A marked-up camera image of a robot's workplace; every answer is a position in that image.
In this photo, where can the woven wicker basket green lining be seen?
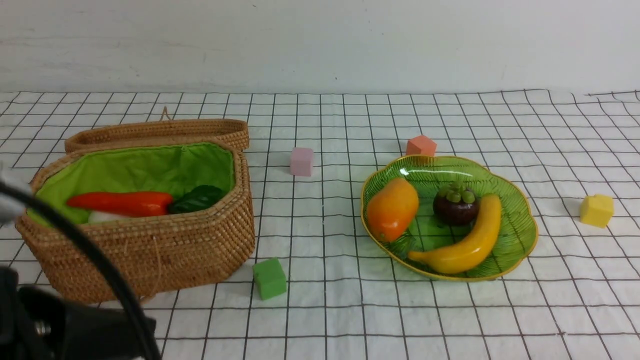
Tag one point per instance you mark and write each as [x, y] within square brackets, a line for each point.
[158, 254]

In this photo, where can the green foam cube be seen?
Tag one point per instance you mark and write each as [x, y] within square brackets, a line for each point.
[269, 278]

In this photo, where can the orange toy carrot with leaves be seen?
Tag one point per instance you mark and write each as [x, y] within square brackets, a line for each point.
[148, 203]

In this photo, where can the green glass leaf plate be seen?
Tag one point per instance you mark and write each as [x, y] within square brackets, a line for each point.
[518, 230]

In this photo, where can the pink foam cube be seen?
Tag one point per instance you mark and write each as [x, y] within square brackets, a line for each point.
[301, 162]

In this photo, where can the yellow toy banana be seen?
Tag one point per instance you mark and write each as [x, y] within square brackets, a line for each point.
[473, 249]

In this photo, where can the orange foam cube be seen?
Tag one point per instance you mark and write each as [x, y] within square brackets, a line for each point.
[421, 145]

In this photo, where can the white toy radish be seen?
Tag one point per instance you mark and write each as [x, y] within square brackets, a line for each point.
[103, 217]

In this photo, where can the yellow foam cube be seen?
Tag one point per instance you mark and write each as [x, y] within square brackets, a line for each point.
[596, 210]

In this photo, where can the white checkered tablecloth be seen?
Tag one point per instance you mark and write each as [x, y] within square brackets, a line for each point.
[576, 297]

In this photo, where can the purple toy mangosteen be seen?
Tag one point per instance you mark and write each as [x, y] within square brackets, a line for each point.
[456, 204]

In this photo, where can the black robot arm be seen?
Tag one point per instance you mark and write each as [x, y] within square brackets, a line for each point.
[39, 325]

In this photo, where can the orange yellow toy mango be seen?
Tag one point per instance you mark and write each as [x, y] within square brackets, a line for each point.
[391, 210]

